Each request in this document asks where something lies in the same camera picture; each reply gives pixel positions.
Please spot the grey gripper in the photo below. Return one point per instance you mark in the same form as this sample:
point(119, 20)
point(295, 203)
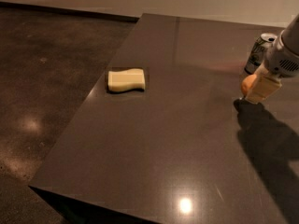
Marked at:
point(277, 61)

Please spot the orange fruit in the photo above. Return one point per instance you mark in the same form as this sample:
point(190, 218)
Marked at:
point(247, 83)

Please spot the green 7up can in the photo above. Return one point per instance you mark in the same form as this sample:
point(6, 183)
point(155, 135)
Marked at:
point(256, 57)

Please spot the yellow sponge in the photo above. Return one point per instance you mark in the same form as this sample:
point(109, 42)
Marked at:
point(126, 80)

